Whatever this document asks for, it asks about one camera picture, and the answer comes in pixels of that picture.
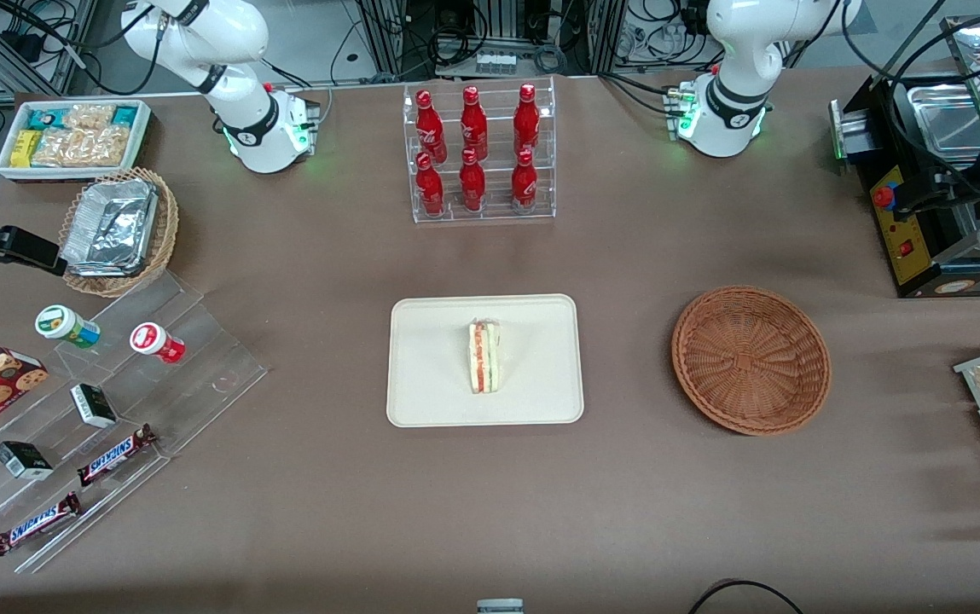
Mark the yellow snack packet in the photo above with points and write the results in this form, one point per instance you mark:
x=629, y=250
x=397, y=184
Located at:
x=25, y=149

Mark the light tan wicker basket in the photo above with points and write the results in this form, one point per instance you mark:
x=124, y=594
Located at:
x=167, y=230

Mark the clear acrylic stepped stand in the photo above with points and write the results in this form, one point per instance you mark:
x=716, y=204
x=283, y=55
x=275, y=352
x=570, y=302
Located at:
x=191, y=375

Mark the grey power strip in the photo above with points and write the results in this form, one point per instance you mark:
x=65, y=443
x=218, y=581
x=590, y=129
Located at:
x=495, y=63

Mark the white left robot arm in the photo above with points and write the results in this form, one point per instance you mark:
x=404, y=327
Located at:
x=733, y=115

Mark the stacked aluminium foil containers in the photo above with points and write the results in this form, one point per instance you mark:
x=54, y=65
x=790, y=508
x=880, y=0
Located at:
x=110, y=226

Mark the red cola bottle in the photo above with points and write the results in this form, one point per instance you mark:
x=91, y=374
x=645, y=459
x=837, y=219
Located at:
x=524, y=184
x=526, y=124
x=472, y=186
x=430, y=128
x=430, y=189
x=473, y=126

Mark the small black box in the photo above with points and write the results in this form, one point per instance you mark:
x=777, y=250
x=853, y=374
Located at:
x=94, y=407
x=23, y=460

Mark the white plastic snack bin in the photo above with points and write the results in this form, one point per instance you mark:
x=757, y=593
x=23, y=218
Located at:
x=8, y=170

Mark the large clear cracker bag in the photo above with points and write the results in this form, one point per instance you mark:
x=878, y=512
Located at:
x=80, y=147

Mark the Snickers chocolate bar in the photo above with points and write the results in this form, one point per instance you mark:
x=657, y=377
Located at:
x=36, y=524
x=114, y=456

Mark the brown round wicker basket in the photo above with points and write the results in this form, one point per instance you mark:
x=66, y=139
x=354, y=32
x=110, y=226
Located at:
x=750, y=362

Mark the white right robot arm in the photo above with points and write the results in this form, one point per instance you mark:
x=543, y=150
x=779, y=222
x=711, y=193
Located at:
x=246, y=128

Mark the cream plastic tray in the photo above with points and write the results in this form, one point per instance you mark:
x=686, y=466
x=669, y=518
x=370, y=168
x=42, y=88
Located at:
x=430, y=367

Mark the black machine yellow panel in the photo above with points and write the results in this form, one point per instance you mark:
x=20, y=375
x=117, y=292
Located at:
x=912, y=247

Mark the red lidded yogurt cup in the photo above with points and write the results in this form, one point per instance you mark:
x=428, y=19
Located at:
x=151, y=340

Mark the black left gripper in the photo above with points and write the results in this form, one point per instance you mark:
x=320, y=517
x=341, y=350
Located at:
x=936, y=201

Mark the green lidded yogurt cup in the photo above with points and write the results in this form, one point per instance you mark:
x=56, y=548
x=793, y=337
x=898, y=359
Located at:
x=59, y=321

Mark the triangular sandwich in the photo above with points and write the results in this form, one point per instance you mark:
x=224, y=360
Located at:
x=484, y=358

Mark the rectangular steel tray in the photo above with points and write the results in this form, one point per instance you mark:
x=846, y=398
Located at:
x=946, y=119

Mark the small grey object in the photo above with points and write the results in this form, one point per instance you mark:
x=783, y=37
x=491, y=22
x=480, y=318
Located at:
x=500, y=607

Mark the clear acrylic bottle rack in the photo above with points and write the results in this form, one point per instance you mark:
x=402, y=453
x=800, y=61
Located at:
x=494, y=183

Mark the teal snack packet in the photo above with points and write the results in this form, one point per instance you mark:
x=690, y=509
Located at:
x=46, y=118
x=125, y=114

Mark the small clear cracker bag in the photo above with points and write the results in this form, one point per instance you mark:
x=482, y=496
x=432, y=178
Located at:
x=89, y=117

